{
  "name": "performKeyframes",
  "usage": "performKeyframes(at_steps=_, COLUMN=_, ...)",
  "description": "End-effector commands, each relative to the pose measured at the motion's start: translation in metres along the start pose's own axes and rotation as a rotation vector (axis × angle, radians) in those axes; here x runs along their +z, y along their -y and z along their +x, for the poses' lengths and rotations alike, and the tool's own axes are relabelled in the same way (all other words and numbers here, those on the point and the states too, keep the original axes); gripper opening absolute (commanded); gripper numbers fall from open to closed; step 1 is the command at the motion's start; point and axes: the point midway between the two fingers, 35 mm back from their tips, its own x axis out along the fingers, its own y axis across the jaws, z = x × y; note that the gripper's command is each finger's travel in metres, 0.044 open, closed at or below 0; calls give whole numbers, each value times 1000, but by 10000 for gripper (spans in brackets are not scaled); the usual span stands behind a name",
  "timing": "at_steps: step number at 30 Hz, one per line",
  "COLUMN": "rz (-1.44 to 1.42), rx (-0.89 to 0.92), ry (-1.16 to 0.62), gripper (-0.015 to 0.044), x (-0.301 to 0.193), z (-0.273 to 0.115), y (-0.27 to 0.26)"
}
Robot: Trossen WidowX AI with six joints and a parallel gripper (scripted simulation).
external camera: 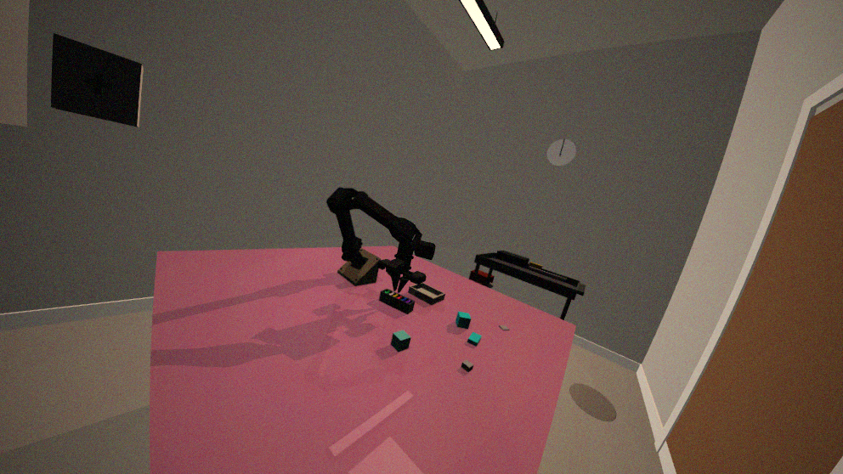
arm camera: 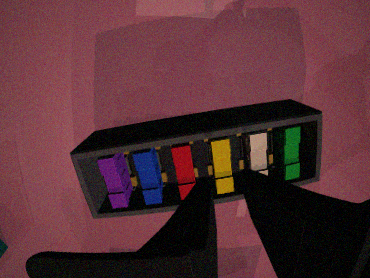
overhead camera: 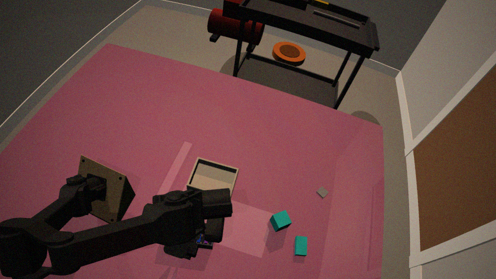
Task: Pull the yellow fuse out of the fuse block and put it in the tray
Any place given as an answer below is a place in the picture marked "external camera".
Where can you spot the teal rectangular block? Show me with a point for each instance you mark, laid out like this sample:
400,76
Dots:
474,339

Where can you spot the green cube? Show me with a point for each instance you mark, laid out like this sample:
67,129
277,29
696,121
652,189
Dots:
463,320

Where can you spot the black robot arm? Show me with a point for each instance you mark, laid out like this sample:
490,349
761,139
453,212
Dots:
401,229

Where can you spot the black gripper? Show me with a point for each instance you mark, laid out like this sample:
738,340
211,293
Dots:
416,277

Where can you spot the small teal cube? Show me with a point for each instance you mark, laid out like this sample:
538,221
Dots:
401,340

